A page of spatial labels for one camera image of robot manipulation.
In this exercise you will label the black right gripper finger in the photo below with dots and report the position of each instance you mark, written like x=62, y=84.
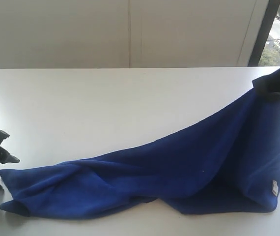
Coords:
x=272, y=97
x=264, y=85

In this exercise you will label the blue microfiber towel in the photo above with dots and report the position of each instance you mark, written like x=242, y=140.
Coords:
x=224, y=163

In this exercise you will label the white towel label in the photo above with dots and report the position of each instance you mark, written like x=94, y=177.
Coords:
x=275, y=188

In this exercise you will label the dark window frame post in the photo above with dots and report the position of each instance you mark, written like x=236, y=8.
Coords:
x=264, y=30

